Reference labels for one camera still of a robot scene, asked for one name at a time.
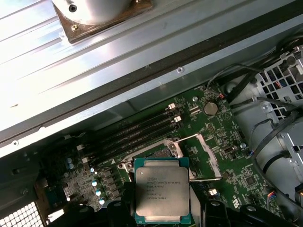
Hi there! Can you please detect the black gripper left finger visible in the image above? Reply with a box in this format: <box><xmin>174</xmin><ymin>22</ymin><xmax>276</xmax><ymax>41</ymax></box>
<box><xmin>68</xmin><ymin>181</ymin><xmax>135</xmax><ymax>227</ymax></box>

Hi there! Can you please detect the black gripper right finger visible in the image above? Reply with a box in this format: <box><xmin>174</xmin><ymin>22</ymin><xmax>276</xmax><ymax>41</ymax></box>
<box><xmin>189</xmin><ymin>189</ymin><xmax>275</xmax><ymax>227</ymax></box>

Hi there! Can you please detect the silver CPU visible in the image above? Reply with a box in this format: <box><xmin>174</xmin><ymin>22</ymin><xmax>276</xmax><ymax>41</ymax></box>
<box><xmin>134</xmin><ymin>157</ymin><xmax>191</xmax><ymax>225</ymax></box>

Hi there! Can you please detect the metal socket cover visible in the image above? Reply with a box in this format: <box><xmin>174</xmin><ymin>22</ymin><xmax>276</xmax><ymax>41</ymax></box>
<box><xmin>177</xmin><ymin>133</ymin><xmax>223</xmax><ymax>183</ymax></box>

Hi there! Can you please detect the black RAM slot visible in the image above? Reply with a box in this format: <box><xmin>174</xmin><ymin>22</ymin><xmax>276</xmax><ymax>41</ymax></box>
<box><xmin>80</xmin><ymin>111</ymin><xmax>179</xmax><ymax>158</ymax></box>
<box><xmin>81</xmin><ymin>115</ymin><xmax>182</xmax><ymax>166</ymax></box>
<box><xmin>91</xmin><ymin>123</ymin><xmax>182</xmax><ymax>170</ymax></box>
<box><xmin>77</xmin><ymin>103</ymin><xmax>178</xmax><ymax>152</ymax></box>

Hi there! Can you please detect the CPU socket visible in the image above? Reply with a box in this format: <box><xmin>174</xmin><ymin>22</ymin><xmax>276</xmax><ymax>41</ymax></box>
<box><xmin>117</xmin><ymin>136</ymin><xmax>198</xmax><ymax>184</ymax></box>

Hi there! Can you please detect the green motherboard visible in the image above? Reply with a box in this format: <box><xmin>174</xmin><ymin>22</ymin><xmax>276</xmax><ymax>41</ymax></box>
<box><xmin>35</xmin><ymin>85</ymin><xmax>296</xmax><ymax>227</ymax></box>

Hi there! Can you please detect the grey metal drive cage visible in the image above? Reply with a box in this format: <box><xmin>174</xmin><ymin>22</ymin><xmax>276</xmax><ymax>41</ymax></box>
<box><xmin>224</xmin><ymin>44</ymin><xmax>303</xmax><ymax>227</ymax></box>

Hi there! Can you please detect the coin cell battery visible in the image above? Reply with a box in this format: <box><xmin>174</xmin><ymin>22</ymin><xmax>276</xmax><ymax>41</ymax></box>
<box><xmin>203</xmin><ymin>101</ymin><xmax>219</xmax><ymax>116</ymax></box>

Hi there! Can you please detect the black PC case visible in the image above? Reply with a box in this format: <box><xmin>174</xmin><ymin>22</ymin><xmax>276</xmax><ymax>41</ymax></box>
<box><xmin>0</xmin><ymin>13</ymin><xmax>303</xmax><ymax>227</ymax></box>

